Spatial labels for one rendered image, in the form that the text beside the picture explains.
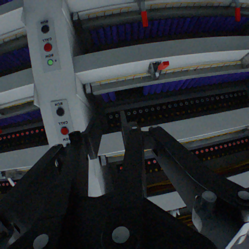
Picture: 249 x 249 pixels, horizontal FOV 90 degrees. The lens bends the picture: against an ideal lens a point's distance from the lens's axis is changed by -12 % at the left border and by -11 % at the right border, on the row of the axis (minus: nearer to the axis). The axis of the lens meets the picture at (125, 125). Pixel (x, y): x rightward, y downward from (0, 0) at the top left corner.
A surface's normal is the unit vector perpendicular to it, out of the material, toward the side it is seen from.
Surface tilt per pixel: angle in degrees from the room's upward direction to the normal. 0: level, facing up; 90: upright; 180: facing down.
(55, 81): 90
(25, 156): 109
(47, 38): 90
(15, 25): 19
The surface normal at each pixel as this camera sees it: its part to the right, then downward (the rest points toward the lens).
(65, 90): 0.04, 0.14
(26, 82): -0.03, -0.19
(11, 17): 0.18, 0.97
